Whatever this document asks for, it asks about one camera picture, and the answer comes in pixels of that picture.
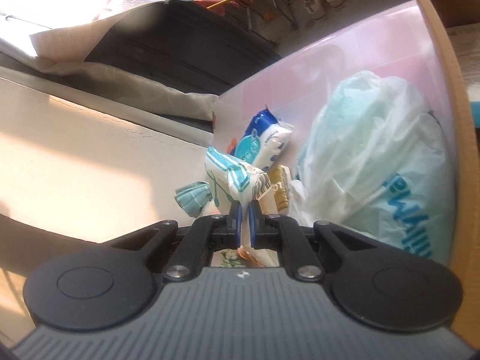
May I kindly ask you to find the white teal striped pack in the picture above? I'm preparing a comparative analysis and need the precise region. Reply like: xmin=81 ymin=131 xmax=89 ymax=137
xmin=204 ymin=147 xmax=271 ymax=249

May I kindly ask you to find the gold tissue packet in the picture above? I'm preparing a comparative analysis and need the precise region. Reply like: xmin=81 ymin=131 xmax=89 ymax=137
xmin=268 ymin=165 xmax=291 ymax=215

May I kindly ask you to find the blue white tissue pack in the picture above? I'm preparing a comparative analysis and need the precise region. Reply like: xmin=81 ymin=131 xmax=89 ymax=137
xmin=229 ymin=108 xmax=294 ymax=172

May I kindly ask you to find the teal checked cloth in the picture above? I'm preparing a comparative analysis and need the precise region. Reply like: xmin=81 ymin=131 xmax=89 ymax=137
xmin=174 ymin=181 xmax=212 ymax=218

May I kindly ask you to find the white teal plastic bag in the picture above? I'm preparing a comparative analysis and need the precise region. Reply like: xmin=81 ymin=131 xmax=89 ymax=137
xmin=289 ymin=71 xmax=456 ymax=264

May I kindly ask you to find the black cabinet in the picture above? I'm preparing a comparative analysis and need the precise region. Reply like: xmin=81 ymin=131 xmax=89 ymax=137
xmin=86 ymin=0 xmax=280 ymax=95

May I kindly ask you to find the brown cardboard box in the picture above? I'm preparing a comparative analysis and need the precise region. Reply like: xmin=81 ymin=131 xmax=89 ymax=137
xmin=403 ymin=0 xmax=480 ymax=350

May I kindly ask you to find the beige curtain cloth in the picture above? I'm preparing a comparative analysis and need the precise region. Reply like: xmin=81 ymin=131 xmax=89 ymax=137
xmin=1 ymin=1 xmax=217 ymax=121

